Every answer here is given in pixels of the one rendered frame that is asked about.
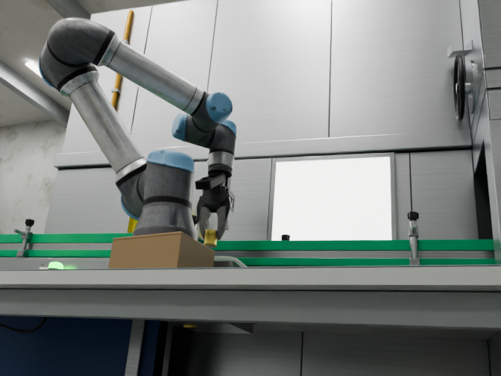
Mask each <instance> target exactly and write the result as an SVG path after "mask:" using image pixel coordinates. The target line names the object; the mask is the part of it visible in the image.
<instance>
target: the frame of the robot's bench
mask: <svg viewBox="0 0 501 376"><path fill-rule="evenodd" d="M0 316H40V317H66V318H91V319H141V320H166V321H191V322H241V323H266V324H292V325H341V326H367V327H392V328H442V329H467V330H501V292H360V291H244V290H127V289H0Z"/></svg>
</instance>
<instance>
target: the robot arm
mask: <svg viewBox="0 0 501 376"><path fill-rule="evenodd" d="M95 65H96V66H97V67H99V66H106V67H107V68H109V69H111V70H113V71H114V72H116V73H118V74H120V75H121V76H123V77H125V78H126V79H128V80H130V81H132V82H134V83H135V84H137V85H139V86H140V87H142V88H144V89H145V90H147V91H149V92H150V93H153V94H154V95H156V96H158V97H160V98H161V99H163V100H165V101H167V102H168V103H169V104H172V105H174V106H175V107H177V108H179V109H180V110H182V111H184V112H185V113H188V114H189V115H190V116H189V115H187V114H183V113H179V114H178V115H177V116H176V117H175V119H174V122H173V125H172V128H171V133H172V136H173V137H174V138H176V139H179V140H182V141H183V142H189V143H191V144H194V145H199V146H201V147H204V148H208V149H209V160H208V161H207V163H208V175H207V176H206V177H204V178H201V179H199V180H197V181H196V182H195V188H196V189H202V190H203V191H202V192H203V195H202V196H200V198H199V201H198V204H197V216H198V224H199V228H200V232H201V236H202V237H203V239H204V237H205V230H207V229H209V217H210V215H211V213H217V216H218V223H217V225H218V230H217V231H216V232H217V237H218V239H220V238H222V236H223V234H224V232H225V230H228V229H229V223H228V216H229V214H230V211H232V212H233V210H234V201H235V195H234V194H233V193H232V192H231V191H230V182H231V176H232V171H233V165H234V154H235V145H236V125H235V123H234V122H232V121H231V120H229V119H227V118H228V117H229V115H230V114H231V113H232V112H233V104H232V101H231V100H230V98H229V97H228V96H227V95H226V94H224V93H220V92H214V93H212V94H209V93H207V92H205V91H203V90H202V89H201V88H199V87H197V86H195V85H194V84H192V83H190V82H189V81H187V80H186V79H184V78H182V77H180V76H179V75H177V74H175V73H174V72H172V71H171V70H169V69H167V68H165V67H164V66H162V65H161V64H159V63H158V62H156V61H154V60H152V59H151V58H149V57H147V56H146V55H144V54H143V53H141V52H139V51H137V50H136V49H134V48H132V47H131V46H129V45H128V44H126V43H124V42H122V41H121V40H119V38H118V36H117V33H116V32H114V31H112V30H110V29H109V28H107V27H105V26H103V25H101V24H99V23H97V22H94V21H92V20H89V19H84V18H79V17H69V18H65V19H61V20H60V21H58V22H57V23H55V24H54V26H53V27H52V28H51V30H50V31H49V34H48V38H47V40H46V42H45V45H44V48H43V49H42V51H41V53H40V58H39V71H40V75H41V77H42V79H43V80H44V82H46V83H47V85H49V86H50V87H53V88H55V89H56V90H58V92H59V94H61V95H62V96H65V97H68V98H70V100H71V101H72V103H73V105H74V106H75V108H76V110H77V111H78V113H79V114H80V116H81V118H82V120H83V121H84V122H85V124H86V126H87V127H88V129H89V131H90V132H91V134H92V135H93V137H94V139H95V141H96V142H97V143H98V145H99V147H100V149H101V150H102V151H103V153H104V155H105V157H106V158H107V160H108V161H109V163H110V165H111V166H112V167H113V170H114V171H115V173H116V181H115V184H116V186H117V187H118V189H119V191H120V193H121V204H122V208H123V210H124V211H125V212H126V214H128V215H129V217H131V218H132V219H135V220H137V221H138V222H137V224H136V227H135V229H134V231H133V236H141V235H149V234H163V233H171V232H179V231H182V232H184V233H185V234H187V235H188V236H190V237H192V238H193V239H196V240H197V241H198V236H197V233H196V230H195V225H194V222H193V219H192V194H193V182H194V172H195V170H194V160H193V159H192V158H191V157H190V156H189V155H187V154H184V153H181V152H179V151H171V150H157V151H152V152H151V153H150V154H149V155H148V159H146V158H144V156H143V155H142V152H141V151H140V150H139V148H138V146H137V145H136V143H135V142H134V140H133V138H132V136H131V135H130V133H129V132H128V130H127V128H126V127H125V125H124V123H123V122H122V120H121V119H120V117H119V115H118V114H117V112H116V110H115V109H114V107H113V106H112V104H111V103H110V100H109V99H108V97H107V96H106V94H105V93H104V91H103V90H102V88H101V86H100V84H99V83H98V79H99V76H100V74H99V72H98V70H97V69H96V68H95ZM232 202H233V207H232Z"/></svg>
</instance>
